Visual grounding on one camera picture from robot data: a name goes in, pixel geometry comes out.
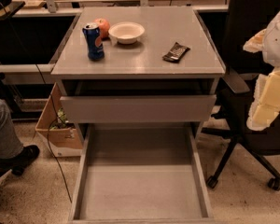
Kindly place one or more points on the black rxbar chocolate wrapper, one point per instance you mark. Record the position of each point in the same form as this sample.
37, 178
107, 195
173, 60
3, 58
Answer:
176, 53

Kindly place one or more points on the white paper bowl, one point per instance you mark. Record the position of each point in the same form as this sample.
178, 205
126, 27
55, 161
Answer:
127, 32

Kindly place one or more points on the blue pepsi can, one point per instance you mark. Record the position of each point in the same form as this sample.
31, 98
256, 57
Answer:
92, 35

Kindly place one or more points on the red apple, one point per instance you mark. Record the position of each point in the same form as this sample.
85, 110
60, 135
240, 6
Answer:
104, 26

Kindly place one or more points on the person leg in jeans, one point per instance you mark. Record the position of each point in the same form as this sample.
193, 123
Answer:
10, 144

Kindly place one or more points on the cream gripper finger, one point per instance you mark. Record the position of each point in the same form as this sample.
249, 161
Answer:
255, 43
266, 105

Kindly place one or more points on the grey top drawer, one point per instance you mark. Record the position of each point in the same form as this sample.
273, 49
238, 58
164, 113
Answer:
138, 109

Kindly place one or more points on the cardboard box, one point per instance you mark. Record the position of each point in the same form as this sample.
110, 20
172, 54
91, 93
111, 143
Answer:
56, 132

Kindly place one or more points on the open grey middle drawer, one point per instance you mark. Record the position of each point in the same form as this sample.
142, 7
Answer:
140, 176

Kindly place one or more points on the black office chair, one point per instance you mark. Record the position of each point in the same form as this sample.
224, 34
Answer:
245, 18

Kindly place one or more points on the grey drawer cabinet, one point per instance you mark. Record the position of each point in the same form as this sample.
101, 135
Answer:
139, 69

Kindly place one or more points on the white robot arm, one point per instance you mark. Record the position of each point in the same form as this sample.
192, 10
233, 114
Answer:
271, 43

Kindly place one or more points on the black shoe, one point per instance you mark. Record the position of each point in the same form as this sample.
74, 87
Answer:
24, 159

